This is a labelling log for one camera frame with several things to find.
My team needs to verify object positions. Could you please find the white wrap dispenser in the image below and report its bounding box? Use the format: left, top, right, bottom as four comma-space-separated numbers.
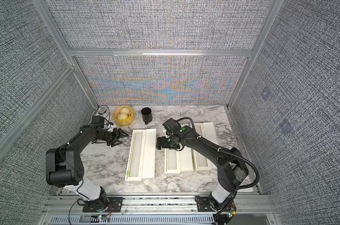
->
164, 147, 194, 174
125, 128, 156, 182
191, 122, 219, 171

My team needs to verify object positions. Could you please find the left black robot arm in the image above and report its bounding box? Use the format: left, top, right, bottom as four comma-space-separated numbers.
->
46, 116, 129, 211

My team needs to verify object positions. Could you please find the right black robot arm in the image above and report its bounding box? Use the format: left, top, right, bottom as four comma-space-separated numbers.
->
157, 118, 253, 211

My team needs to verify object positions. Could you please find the small silver tin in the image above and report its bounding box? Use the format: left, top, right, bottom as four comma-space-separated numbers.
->
96, 106, 109, 118

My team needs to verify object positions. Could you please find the black cup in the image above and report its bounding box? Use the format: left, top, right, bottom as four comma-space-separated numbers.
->
141, 107, 153, 125

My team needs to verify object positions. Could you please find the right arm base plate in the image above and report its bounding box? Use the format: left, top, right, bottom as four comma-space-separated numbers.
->
195, 196, 237, 212

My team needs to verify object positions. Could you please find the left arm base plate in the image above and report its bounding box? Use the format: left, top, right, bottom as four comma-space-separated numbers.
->
82, 197, 123, 213

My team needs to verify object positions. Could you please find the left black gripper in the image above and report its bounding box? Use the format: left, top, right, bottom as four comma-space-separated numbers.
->
98, 127, 129, 147

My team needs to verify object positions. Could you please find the aluminium mounting rail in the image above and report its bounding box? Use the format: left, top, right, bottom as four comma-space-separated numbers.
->
41, 193, 278, 215

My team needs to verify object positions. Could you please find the yellow bowl with buns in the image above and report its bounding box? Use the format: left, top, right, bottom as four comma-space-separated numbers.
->
112, 106, 135, 126

